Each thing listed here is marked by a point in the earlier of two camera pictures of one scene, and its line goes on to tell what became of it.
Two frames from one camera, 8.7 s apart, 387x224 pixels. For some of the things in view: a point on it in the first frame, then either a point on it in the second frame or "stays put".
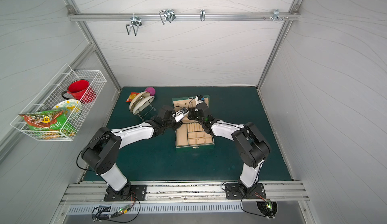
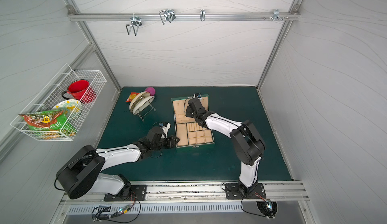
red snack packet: (132, 96) stays put
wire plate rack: (152, 108) stays put
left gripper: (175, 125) → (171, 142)
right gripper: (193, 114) stays put
